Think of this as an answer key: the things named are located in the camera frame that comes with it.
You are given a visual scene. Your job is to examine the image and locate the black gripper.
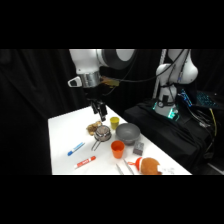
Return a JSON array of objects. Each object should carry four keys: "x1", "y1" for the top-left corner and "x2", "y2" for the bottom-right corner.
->
[{"x1": 82, "y1": 85, "x2": 108, "y2": 123}]

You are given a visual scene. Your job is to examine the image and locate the red marker pen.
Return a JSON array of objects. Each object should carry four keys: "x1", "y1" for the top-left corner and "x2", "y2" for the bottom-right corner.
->
[{"x1": 73, "y1": 155, "x2": 97, "y2": 170}]

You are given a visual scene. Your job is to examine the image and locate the blue marker pen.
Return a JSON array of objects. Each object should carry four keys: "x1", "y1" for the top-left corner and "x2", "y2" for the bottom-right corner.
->
[{"x1": 67, "y1": 142, "x2": 86, "y2": 157}]

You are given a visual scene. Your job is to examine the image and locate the brown plush toy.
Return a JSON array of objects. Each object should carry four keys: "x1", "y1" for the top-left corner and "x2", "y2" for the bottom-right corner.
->
[{"x1": 86, "y1": 120, "x2": 103, "y2": 137}]

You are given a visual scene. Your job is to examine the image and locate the yellow plastic cup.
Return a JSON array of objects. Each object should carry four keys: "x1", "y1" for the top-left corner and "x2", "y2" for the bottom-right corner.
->
[{"x1": 109, "y1": 116, "x2": 120, "y2": 131}]

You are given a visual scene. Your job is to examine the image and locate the metal strainer with food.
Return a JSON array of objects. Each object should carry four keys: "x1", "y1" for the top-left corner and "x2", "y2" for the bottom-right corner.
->
[{"x1": 90, "y1": 125, "x2": 112, "y2": 152}]

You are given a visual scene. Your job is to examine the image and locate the grey bowl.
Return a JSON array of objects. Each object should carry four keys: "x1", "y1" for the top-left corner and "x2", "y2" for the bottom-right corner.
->
[{"x1": 115, "y1": 122, "x2": 141, "y2": 146}]

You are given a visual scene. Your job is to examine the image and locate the orange plastic cup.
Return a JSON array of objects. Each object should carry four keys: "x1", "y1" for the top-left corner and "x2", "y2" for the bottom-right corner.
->
[{"x1": 110, "y1": 140, "x2": 126, "y2": 160}]

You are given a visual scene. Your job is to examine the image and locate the small grey block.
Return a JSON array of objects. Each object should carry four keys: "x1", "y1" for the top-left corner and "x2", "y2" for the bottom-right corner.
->
[{"x1": 132, "y1": 141, "x2": 145, "y2": 156}]

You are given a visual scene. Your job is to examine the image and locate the orange stuffed animal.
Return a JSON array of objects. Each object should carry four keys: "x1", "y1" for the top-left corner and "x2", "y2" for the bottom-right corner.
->
[{"x1": 128, "y1": 156, "x2": 167, "y2": 176}]

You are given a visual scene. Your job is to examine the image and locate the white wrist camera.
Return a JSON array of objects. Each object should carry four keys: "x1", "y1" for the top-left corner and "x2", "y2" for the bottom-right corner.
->
[{"x1": 67, "y1": 76, "x2": 83, "y2": 89}]

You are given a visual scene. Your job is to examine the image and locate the black cable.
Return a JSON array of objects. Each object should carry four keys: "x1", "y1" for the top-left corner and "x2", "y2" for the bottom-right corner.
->
[{"x1": 99, "y1": 49, "x2": 188, "y2": 98}]

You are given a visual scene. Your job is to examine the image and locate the yellow cable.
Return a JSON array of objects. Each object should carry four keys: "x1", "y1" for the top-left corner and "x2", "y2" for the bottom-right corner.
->
[{"x1": 209, "y1": 107, "x2": 218, "y2": 138}]

